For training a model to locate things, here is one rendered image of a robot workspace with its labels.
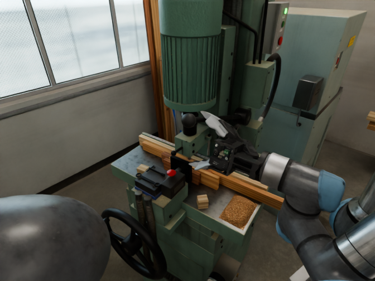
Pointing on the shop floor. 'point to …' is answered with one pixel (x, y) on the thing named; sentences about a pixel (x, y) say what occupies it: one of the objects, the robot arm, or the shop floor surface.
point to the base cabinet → (192, 255)
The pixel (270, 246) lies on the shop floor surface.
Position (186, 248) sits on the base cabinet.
